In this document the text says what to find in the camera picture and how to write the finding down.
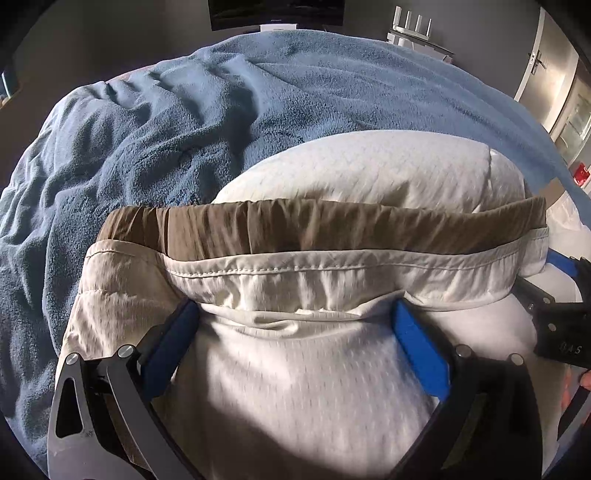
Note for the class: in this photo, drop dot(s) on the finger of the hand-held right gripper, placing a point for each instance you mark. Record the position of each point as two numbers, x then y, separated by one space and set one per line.
535 293
570 266

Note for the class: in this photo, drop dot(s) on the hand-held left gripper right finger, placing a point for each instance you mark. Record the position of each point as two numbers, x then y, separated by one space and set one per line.
420 350

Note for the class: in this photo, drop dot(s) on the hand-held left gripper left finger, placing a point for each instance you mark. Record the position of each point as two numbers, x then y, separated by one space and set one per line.
168 344

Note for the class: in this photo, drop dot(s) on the cream hooded puffer jacket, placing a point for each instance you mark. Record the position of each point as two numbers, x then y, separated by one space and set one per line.
323 277

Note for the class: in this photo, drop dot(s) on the person's right hand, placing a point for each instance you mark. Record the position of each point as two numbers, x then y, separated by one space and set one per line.
586 381

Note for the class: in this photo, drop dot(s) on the small red object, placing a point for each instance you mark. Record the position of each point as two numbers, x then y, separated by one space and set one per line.
581 173

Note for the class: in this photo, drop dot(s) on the glass panel door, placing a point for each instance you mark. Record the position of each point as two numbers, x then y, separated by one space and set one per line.
576 117

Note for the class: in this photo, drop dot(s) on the white door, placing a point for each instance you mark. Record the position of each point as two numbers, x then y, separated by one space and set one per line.
547 78

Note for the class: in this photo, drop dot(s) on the blue fleece blanket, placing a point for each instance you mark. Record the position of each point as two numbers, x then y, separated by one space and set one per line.
152 138

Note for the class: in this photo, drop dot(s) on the white router with antennas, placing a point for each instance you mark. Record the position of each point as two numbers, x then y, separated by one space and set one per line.
412 23

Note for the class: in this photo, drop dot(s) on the window with curtain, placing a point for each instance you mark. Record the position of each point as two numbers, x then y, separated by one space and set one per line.
8 87

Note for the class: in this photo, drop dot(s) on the small white box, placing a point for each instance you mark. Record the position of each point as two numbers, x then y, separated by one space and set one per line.
277 27

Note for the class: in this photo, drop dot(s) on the black wall television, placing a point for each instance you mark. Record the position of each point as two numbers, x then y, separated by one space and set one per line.
277 11

